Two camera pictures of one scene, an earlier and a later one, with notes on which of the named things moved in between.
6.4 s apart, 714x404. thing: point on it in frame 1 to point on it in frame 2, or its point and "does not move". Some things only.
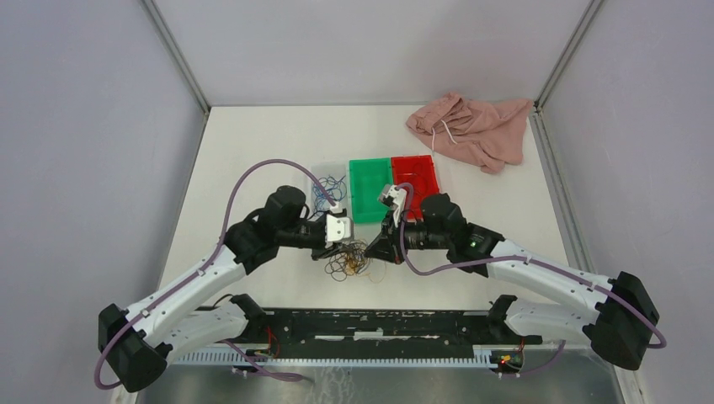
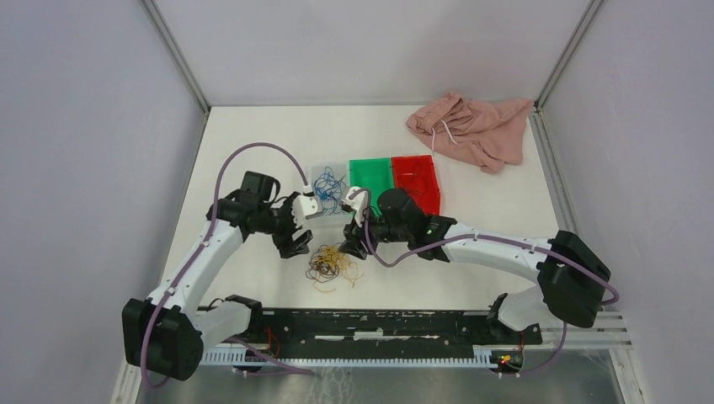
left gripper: (334, 249) to (285, 243)
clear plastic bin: (333, 178) does not move
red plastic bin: (418, 172) does not move
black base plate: (383, 332) does not move
